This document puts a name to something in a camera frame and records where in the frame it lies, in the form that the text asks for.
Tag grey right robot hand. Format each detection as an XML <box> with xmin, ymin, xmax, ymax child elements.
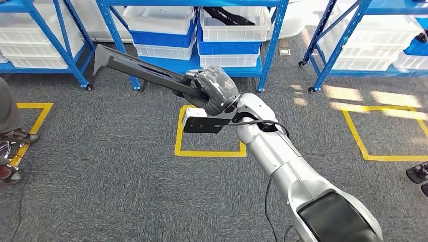
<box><xmin>182</xmin><ymin>65</ymin><xmax>241</xmax><ymax>108</ymax></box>

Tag black plastic frame part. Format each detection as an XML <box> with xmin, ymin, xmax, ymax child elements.
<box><xmin>93</xmin><ymin>44</ymin><xmax>209</xmax><ymax>101</ymax></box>

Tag blue metal shelf rack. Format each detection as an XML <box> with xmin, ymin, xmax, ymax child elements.
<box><xmin>95</xmin><ymin>0</ymin><xmax>290</xmax><ymax>93</ymax></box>
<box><xmin>298</xmin><ymin>0</ymin><xmax>428</xmax><ymax>94</ymax></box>
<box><xmin>0</xmin><ymin>0</ymin><xmax>96</xmax><ymax>91</ymax></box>

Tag blue plastic crate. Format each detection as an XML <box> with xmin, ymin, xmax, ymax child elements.
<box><xmin>128</xmin><ymin>20</ymin><xmax>198</xmax><ymax>48</ymax></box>
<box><xmin>197</xmin><ymin>26</ymin><xmax>263</xmax><ymax>56</ymax></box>
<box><xmin>403</xmin><ymin>17</ymin><xmax>428</xmax><ymax>57</ymax></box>

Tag black trim parts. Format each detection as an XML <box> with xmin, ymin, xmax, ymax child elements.
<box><xmin>203</xmin><ymin>7</ymin><xmax>256</xmax><ymax>27</ymax></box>

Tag yellow floor tape square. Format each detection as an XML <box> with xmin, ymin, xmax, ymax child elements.
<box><xmin>9</xmin><ymin>102</ymin><xmax>54</xmax><ymax>168</ymax></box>
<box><xmin>341</xmin><ymin>105</ymin><xmax>428</xmax><ymax>163</ymax></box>
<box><xmin>174</xmin><ymin>105</ymin><xmax>247</xmax><ymax>158</ymax></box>

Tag white car red stripe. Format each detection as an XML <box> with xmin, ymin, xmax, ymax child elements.
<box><xmin>72</xmin><ymin>0</ymin><xmax>335</xmax><ymax>44</ymax></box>

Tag seated person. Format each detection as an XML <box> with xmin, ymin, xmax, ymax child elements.
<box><xmin>0</xmin><ymin>77</ymin><xmax>39</xmax><ymax>188</ymax></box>

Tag chrome stool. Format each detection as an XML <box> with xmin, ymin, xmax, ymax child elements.
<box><xmin>0</xmin><ymin>140</ymin><xmax>17</xmax><ymax>168</ymax></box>

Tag black humanoid robot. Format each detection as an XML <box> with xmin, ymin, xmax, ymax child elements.
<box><xmin>405</xmin><ymin>162</ymin><xmax>428</xmax><ymax>198</ymax></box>

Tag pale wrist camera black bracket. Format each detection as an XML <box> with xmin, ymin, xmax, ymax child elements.
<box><xmin>181</xmin><ymin>107</ymin><xmax>236</xmax><ymax>134</ymax></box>

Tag black camera cable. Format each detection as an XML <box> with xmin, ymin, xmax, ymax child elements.
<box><xmin>227</xmin><ymin>119</ymin><xmax>302</xmax><ymax>242</ymax></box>

